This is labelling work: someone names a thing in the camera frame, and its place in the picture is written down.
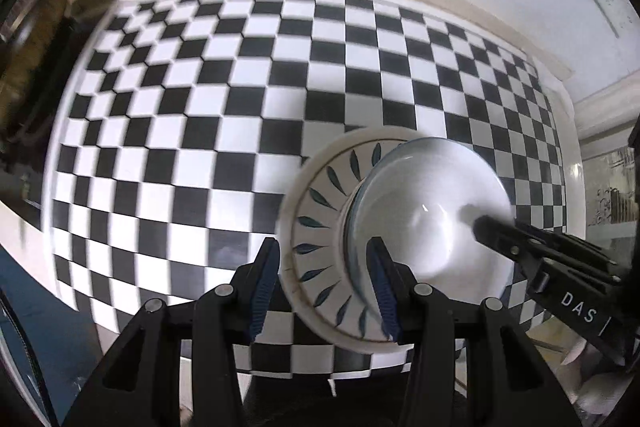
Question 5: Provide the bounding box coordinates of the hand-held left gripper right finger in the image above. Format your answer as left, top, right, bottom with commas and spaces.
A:
366, 236, 576, 427

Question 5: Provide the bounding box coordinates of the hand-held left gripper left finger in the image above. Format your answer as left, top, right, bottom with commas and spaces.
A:
60, 237, 282, 427

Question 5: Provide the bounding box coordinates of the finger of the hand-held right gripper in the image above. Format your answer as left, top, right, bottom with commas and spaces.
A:
471, 215, 623, 289

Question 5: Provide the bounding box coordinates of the white plate with grey flower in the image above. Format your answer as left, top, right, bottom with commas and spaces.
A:
278, 125, 516, 355

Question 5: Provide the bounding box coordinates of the large white bowl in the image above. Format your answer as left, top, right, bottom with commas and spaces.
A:
342, 138, 515, 308

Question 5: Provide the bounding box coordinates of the person's right hand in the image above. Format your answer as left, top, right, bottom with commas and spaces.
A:
557, 336, 636, 420

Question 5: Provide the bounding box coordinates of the glass cabinet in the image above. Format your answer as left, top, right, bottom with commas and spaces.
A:
575, 142, 640, 238

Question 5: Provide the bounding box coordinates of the black white checkered table mat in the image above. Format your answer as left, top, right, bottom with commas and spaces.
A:
42, 0, 583, 380

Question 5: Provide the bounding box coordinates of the dark blurred furniture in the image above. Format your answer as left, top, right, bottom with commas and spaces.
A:
0, 0, 121, 208

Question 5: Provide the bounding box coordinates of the black cable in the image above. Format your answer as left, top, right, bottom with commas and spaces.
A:
0, 289, 57, 427

